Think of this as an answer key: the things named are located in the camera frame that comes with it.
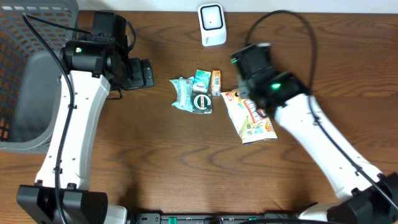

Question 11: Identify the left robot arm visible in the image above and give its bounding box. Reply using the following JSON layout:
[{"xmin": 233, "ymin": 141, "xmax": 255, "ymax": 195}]
[{"xmin": 17, "ymin": 40, "xmax": 154, "ymax": 223}]

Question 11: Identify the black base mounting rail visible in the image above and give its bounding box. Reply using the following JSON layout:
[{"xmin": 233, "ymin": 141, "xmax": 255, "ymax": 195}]
[{"xmin": 131, "ymin": 213, "xmax": 295, "ymax": 224}]

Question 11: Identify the cream blue chips bag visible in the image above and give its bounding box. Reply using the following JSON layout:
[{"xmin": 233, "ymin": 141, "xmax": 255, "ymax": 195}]
[{"xmin": 221, "ymin": 89, "xmax": 277, "ymax": 144}]

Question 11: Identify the white barcode scanner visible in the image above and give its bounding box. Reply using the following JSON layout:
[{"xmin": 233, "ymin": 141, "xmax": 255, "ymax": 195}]
[{"xmin": 197, "ymin": 3, "xmax": 227, "ymax": 47}]

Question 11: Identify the dark green Zam-Buk tin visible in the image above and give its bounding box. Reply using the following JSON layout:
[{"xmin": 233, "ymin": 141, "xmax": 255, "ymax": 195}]
[{"xmin": 192, "ymin": 93, "xmax": 213, "ymax": 114}]

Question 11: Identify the grey plastic mesh basket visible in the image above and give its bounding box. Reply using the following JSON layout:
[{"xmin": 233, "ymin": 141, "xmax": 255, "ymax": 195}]
[{"xmin": 1, "ymin": 0, "xmax": 79, "ymax": 154}]

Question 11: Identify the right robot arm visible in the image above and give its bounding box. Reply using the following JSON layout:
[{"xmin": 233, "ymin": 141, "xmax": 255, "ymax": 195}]
[{"xmin": 238, "ymin": 72, "xmax": 397, "ymax": 223}]

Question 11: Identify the teal Kleenex tissue pack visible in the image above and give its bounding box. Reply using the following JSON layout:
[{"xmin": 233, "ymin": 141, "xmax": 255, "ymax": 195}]
[{"xmin": 192, "ymin": 70, "xmax": 211, "ymax": 93}]

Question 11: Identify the orange Kleenex tissue pack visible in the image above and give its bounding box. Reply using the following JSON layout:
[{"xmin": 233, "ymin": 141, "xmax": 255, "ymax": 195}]
[{"xmin": 211, "ymin": 70, "xmax": 221, "ymax": 96}]

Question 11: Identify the mint green wipes packet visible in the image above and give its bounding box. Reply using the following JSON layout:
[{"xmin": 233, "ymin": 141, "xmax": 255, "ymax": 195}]
[{"xmin": 170, "ymin": 77, "xmax": 194, "ymax": 113}]

